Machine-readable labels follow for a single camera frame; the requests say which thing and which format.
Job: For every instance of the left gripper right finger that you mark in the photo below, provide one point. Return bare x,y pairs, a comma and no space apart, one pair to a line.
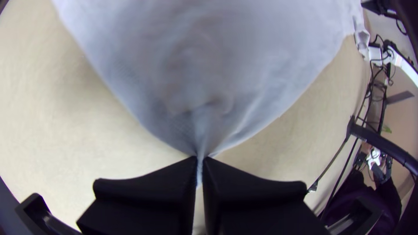
254,209

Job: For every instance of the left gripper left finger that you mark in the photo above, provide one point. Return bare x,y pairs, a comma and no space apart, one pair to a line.
147,202

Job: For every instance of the grey t-shirt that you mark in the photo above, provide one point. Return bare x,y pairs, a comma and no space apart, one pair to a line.
202,65

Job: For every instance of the black camera stand pole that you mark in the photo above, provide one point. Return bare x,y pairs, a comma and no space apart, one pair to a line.
385,145

